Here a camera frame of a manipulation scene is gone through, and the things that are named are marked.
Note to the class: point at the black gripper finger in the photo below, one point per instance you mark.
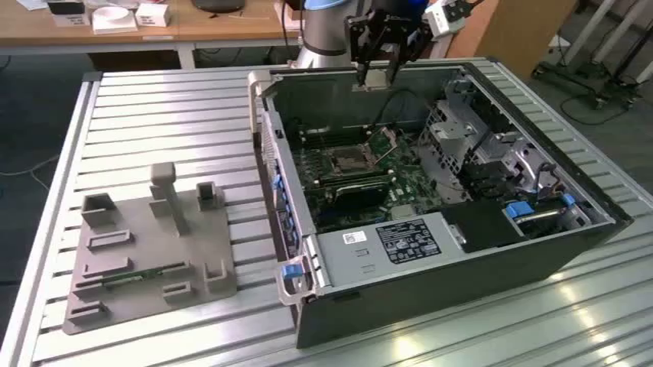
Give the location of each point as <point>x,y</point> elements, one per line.
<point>396,65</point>
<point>362,74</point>

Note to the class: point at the silver CPU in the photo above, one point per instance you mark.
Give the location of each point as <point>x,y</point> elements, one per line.
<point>378,79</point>

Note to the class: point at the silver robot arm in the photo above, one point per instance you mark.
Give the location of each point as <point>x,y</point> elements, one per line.
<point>324,36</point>

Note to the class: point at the CPU socket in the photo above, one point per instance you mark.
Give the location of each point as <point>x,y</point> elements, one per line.
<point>348,161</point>

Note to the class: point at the wooden cabinet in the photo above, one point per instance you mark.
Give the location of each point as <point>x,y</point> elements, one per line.
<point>525,34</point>

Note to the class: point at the metal drive cage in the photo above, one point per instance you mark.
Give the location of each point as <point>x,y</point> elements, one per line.
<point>441,168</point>

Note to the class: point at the green motherboard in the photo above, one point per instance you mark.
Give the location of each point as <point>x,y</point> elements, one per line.
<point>408,179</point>

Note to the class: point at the black graphics card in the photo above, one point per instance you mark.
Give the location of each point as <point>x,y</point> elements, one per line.
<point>360,195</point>

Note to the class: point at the blue card retention clip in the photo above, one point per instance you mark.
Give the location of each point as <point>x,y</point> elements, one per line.
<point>278,180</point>

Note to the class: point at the wheeled equipment stand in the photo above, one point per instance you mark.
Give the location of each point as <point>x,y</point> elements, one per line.
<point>559,47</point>

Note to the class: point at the dark round object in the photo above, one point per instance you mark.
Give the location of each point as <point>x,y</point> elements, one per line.
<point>217,4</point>

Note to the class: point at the black plastic drive bay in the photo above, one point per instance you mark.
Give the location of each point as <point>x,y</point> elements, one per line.
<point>485,185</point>

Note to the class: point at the silver heatsink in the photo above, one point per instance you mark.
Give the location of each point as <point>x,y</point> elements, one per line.
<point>404,209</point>

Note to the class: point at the white printed box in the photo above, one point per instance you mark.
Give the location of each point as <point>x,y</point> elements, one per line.
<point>153,17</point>

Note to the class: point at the blue plastic drive latch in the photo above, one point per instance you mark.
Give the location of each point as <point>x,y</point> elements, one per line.
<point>517,211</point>

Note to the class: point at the black plastic shroud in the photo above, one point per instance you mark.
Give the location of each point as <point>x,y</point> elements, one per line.
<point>480,225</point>

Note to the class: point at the silver metal tube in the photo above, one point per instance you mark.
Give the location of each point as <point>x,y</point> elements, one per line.
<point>541,216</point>

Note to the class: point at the small blue clip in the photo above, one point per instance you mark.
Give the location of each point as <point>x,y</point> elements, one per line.
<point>568,200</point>

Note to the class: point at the silver power supply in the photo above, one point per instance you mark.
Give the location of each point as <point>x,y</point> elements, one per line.
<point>348,264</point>

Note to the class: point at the white block round hollow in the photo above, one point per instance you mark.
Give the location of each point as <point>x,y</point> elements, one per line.
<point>115,26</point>

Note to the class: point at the blue case release latch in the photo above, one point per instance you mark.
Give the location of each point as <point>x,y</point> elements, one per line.
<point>290,272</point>

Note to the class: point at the white box black top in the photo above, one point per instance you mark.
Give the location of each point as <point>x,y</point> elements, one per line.
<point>69,19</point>

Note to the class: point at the black PC case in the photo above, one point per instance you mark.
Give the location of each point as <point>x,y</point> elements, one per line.
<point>433,302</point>

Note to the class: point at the grey parts rack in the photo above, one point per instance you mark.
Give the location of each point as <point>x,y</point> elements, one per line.
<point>153,248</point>

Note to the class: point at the green RAM stick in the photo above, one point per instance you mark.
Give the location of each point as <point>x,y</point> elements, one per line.
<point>149,273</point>

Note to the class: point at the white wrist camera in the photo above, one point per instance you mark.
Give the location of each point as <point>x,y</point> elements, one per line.
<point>438,21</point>

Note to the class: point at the silver drive bracket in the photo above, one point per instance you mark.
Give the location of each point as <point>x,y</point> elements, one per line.
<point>449,132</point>

